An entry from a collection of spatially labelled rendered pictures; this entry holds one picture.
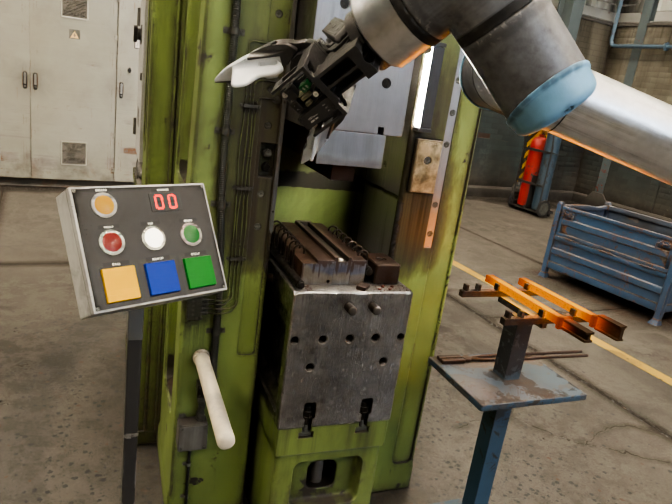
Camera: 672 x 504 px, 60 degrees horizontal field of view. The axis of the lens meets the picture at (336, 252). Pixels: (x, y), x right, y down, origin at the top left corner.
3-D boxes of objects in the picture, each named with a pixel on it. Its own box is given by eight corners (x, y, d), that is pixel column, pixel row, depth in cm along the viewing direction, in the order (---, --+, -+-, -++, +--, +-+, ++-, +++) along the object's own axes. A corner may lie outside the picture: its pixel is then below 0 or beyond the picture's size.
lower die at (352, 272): (363, 284, 178) (367, 258, 175) (300, 284, 171) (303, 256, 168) (319, 243, 215) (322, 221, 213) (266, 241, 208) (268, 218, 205)
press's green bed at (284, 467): (367, 536, 204) (389, 419, 191) (262, 554, 190) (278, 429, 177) (317, 441, 253) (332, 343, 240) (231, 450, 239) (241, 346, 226)
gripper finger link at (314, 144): (291, 183, 75) (302, 123, 68) (301, 156, 79) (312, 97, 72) (315, 189, 75) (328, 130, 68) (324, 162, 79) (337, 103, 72)
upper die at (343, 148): (381, 169, 168) (386, 135, 165) (315, 163, 161) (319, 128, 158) (332, 146, 205) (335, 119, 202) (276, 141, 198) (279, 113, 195)
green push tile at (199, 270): (217, 284, 144) (210, 254, 145) (190, 288, 139) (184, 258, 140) (213, 285, 145) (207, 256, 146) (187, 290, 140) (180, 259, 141)
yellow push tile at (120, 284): (141, 297, 130) (134, 264, 131) (108, 303, 125) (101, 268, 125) (138, 299, 131) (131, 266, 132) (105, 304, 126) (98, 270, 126)
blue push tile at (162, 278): (181, 290, 137) (174, 259, 138) (151, 295, 132) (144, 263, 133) (177, 291, 138) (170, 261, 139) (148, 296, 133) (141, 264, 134)
